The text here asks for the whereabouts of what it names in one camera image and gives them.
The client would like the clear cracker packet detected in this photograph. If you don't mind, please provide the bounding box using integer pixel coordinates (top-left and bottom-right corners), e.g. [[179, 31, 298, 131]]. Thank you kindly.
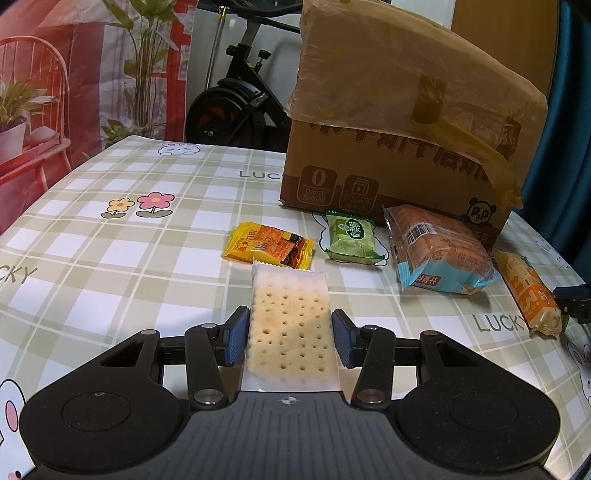
[[243, 259, 341, 394]]

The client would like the red plant printed cloth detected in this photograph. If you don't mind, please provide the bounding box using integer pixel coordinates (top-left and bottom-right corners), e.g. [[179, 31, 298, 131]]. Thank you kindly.
[[0, 0, 200, 232]]

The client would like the green snack packet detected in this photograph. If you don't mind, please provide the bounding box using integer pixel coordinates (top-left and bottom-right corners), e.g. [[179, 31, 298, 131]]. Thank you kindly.
[[323, 210, 385, 265]]

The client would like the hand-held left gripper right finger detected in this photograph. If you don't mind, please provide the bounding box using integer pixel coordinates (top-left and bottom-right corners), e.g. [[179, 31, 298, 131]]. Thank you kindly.
[[331, 309, 463, 409]]

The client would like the blue orange bread packet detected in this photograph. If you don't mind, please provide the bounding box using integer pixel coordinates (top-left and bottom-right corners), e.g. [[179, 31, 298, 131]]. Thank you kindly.
[[382, 204, 501, 295]]

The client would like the mop with white cloth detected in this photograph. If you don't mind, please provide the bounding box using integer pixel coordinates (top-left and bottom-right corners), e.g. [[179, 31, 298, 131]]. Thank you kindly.
[[210, 0, 230, 88]]

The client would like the green checked tablecloth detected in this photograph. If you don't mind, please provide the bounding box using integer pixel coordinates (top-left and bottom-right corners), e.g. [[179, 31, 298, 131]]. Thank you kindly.
[[0, 136, 591, 480]]

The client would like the teal curtain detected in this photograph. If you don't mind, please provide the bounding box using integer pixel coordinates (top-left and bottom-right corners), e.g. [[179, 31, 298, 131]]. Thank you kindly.
[[517, 0, 591, 297]]

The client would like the brown cardboard box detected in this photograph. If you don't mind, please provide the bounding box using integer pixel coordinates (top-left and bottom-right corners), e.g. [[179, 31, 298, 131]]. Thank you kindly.
[[278, 0, 549, 248]]

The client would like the black exercise bike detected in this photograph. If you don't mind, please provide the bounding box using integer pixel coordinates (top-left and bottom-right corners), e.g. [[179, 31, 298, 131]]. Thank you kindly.
[[185, 0, 303, 154]]

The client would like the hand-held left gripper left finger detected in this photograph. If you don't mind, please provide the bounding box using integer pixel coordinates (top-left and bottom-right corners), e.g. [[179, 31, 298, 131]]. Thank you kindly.
[[98, 305, 252, 409]]

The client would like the orange snack bar packet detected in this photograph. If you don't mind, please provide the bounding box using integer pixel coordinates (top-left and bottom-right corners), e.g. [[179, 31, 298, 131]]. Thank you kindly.
[[493, 248, 563, 340]]

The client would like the wooden panel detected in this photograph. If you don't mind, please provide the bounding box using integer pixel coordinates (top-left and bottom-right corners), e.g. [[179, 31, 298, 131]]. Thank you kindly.
[[450, 0, 562, 99]]

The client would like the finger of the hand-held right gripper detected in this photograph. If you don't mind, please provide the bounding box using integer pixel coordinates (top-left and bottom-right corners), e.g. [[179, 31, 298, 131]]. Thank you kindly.
[[560, 300, 591, 323], [553, 285, 591, 302]]

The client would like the yellow spicy snack packet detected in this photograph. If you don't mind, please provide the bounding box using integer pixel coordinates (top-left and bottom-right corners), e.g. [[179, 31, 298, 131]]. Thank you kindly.
[[222, 222, 317, 270]]

